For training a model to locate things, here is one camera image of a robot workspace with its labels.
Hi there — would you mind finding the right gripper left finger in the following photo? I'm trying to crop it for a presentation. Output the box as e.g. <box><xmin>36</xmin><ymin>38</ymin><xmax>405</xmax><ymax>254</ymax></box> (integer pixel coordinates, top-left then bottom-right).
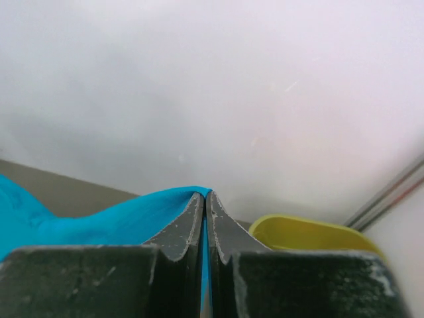
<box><xmin>1</xmin><ymin>193</ymin><xmax>203</xmax><ymax>317</ymax></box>

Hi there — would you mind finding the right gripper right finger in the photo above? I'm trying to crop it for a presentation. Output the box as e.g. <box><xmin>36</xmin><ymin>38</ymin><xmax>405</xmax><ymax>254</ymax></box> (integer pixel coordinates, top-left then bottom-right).
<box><xmin>205</xmin><ymin>192</ymin><xmax>411</xmax><ymax>317</ymax></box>

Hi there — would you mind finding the blue t shirt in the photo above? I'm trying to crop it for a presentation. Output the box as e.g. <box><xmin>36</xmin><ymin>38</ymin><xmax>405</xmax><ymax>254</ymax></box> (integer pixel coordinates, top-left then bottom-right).
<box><xmin>1</xmin><ymin>177</ymin><xmax>209</xmax><ymax>302</ymax></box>

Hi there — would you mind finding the olive green plastic bin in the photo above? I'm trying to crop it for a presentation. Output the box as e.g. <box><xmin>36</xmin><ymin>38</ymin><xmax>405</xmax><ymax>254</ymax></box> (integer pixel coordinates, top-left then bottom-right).
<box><xmin>248</xmin><ymin>214</ymin><xmax>387</xmax><ymax>261</ymax></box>

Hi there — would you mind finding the right corner aluminium post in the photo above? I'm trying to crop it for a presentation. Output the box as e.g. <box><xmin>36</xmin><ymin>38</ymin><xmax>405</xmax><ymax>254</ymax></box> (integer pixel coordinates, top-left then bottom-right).
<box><xmin>344</xmin><ymin>157</ymin><xmax>423</xmax><ymax>232</ymax></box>

